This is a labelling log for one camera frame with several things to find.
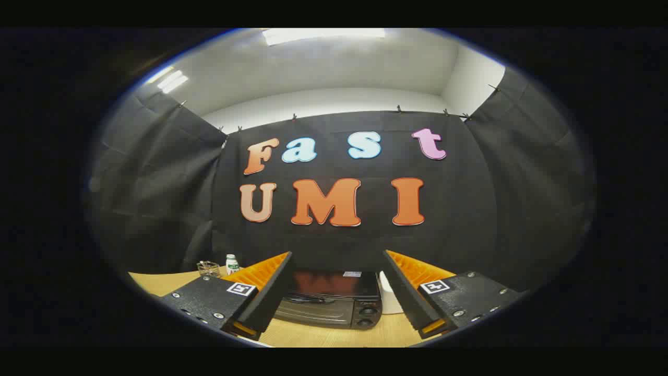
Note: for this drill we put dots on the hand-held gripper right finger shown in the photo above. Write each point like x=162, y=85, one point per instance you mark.
x=404, y=297

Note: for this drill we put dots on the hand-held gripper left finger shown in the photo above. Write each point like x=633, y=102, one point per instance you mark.
x=274, y=300

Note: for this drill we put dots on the black toaster oven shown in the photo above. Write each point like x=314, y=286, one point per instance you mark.
x=334, y=308

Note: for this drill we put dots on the white box-shaped appliance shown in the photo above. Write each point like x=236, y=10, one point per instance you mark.
x=389, y=297

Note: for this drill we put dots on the white bottle with green label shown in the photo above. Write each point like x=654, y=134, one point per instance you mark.
x=232, y=265

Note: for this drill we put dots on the row of small cloth clips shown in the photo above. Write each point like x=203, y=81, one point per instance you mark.
x=398, y=108

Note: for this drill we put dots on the double ceiling light panel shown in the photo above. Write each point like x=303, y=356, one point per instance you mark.
x=171, y=81

